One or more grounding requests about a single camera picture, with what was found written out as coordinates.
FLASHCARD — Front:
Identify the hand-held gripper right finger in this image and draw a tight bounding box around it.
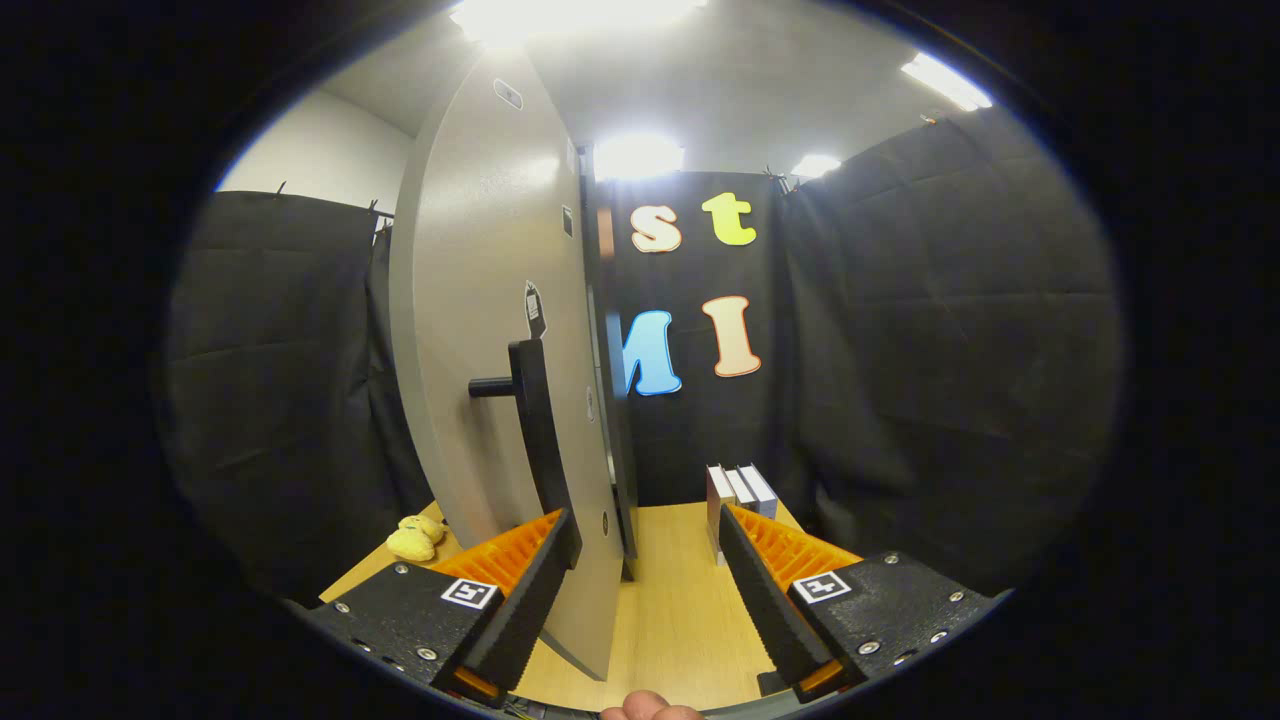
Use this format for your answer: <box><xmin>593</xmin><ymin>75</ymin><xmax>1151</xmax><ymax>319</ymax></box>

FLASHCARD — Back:
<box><xmin>718</xmin><ymin>502</ymin><xmax>1013</xmax><ymax>703</ymax></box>

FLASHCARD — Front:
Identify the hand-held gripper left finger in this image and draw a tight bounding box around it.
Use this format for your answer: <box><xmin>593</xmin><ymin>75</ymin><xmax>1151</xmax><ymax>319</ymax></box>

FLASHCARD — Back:
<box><xmin>300</xmin><ymin>507</ymin><xmax>583</xmax><ymax>708</ymax></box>

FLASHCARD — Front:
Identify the black door handle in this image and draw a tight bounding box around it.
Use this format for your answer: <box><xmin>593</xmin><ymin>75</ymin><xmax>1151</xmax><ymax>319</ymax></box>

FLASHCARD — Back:
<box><xmin>468</xmin><ymin>338</ymin><xmax>583</xmax><ymax>569</ymax></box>

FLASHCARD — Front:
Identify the light grey cabinet door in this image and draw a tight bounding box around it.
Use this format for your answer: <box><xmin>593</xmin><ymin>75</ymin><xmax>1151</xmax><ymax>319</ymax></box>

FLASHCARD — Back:
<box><xmin>390</xmin><ymin>45</ymin><xmax>641</xmax><ymax>681</ymax></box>

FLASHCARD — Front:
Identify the yellow plush toy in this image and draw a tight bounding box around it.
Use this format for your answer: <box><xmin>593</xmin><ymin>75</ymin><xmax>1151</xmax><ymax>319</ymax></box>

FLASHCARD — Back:
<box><xmin>386</xmin><ymin>514</ymin><xmax>448</xmax><ymax>563</ymax></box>

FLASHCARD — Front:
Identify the dark grey cabinet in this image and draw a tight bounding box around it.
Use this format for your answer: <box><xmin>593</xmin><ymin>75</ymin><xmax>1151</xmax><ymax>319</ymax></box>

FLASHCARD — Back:
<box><xmin>580</xmin><ymin>140</ymin><xmax>641</xmax><ymax>581</ymax></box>

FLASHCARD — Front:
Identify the black backdrop cloth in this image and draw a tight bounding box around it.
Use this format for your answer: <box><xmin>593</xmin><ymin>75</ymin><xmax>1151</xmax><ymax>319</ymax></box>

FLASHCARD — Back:
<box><xmin>160</xmin><ymin>105</ymin><xmax>1126</xmax><ymax>601</ymax></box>

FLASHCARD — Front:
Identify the long ceiling light strip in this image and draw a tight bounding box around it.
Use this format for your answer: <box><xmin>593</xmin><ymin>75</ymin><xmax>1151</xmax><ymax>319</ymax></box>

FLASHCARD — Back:
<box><xmin>900</xmin><ymin>52</ymin><xmax>994</xmax><ymax>112</ymax></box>

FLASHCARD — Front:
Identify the large ceiling light panel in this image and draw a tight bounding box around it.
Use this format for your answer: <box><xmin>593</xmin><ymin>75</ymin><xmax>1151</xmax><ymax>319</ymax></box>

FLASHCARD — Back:
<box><xmin>450</xmin><ymin>0</ymin><xmax>708</xmax><ymax>43</ymax></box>

